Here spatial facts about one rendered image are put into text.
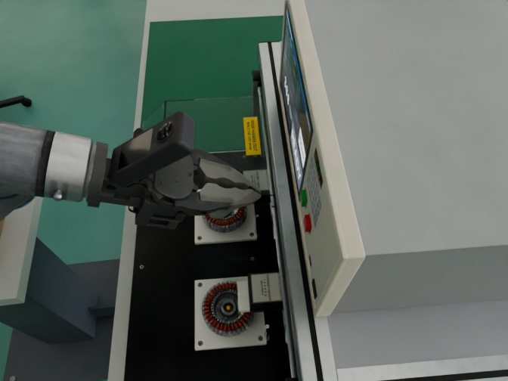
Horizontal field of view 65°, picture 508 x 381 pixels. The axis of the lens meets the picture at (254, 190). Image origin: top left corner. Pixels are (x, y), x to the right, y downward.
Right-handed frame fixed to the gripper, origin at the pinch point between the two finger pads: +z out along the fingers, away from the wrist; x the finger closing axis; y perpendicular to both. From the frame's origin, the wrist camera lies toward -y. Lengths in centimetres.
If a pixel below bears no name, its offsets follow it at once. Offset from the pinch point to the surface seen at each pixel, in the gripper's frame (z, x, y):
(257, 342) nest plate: 18.1, 10.7, 39.0
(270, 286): 14.9, 3.5, 25.2
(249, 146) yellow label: 6.9, -18.9, 13.1
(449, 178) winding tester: 13.5, 6.6, -17.9
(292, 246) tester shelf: 9.1, 4.2, 6.5
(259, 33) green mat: 28, -94, 38
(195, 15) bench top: 8, -106, 48
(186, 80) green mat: 5, -72, 49
